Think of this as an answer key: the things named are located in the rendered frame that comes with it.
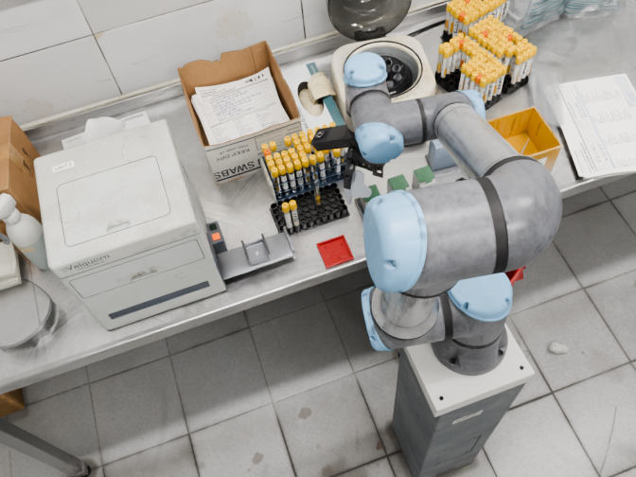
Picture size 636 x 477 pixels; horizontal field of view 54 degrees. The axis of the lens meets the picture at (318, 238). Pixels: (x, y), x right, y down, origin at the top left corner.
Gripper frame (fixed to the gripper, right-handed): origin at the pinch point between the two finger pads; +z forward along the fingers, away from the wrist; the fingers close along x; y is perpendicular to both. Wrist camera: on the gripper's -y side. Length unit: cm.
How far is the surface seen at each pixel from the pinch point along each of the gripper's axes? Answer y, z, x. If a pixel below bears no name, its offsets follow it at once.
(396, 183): 7.0, 5.5, 6.1
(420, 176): 11.6, 5.5, 9.9
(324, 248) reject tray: -3.4, 12.0, -12.8
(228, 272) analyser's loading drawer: -19.7, 8.2, -28.1
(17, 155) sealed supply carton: -76, -3, -24
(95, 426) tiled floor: -74, 100, -63
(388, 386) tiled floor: 14, 100, -11
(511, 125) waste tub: 26.9, 6.5, 32.9
